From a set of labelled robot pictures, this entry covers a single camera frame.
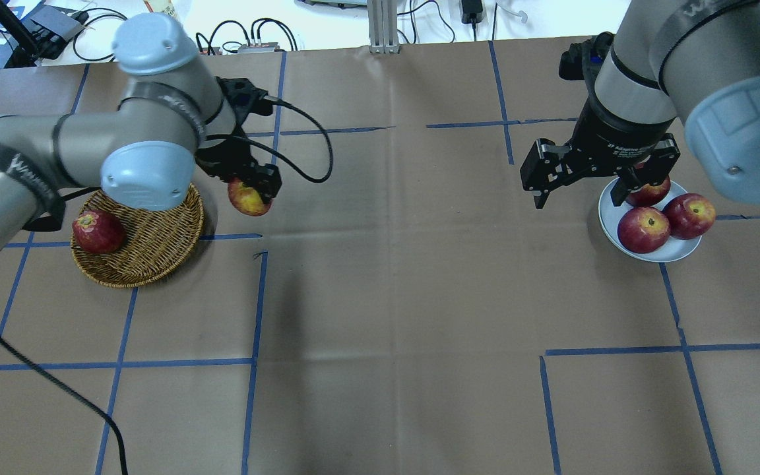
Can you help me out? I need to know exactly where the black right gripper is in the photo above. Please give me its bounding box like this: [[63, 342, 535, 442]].
[[520, 99, 680, 210]]

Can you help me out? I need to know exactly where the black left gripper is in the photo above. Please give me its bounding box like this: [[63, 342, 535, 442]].
[[195, 77, 282, 202]]

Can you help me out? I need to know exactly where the red yellow apple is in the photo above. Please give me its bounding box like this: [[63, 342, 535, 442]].
[[227, 178, 272, 217]]

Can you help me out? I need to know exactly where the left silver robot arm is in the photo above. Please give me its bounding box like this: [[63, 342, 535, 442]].
[[0, 13, 282, 250]]

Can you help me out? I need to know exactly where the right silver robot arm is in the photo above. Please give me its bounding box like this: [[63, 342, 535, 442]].
[[520, 1, 760, 208]]

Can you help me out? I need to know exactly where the red apple on plate back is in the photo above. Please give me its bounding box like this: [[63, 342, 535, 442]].
[[625, 175, 672, 207]]

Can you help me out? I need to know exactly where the red apple on plate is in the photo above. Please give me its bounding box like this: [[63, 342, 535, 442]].
[[662, 193, 717, 240], [616, 206, 670, 255], [625, 175, 672, 207]]

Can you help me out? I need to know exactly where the red apple on plate front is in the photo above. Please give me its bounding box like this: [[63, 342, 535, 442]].
[[616, 206, 670, 255]]

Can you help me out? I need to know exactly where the red apple on plate right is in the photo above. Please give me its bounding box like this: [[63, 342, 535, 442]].
[[662, 193, 717, 240]]

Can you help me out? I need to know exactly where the brown wicker basket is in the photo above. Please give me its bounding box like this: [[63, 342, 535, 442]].
[[70, 184, 205, 288]]

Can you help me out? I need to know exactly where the dark red apple in basket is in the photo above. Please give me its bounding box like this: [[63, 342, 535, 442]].
[[72, 210, 127, 255]]

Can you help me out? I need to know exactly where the black power adapter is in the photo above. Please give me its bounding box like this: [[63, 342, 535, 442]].
[[460, 0, 484, 25]]

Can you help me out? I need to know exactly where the aluminium frame post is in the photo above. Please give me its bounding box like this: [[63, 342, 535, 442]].
[[367, 0, 400, 54]]

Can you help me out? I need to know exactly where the black braided cable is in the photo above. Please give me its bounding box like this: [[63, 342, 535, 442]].
[[0, 99, 334, 475]]

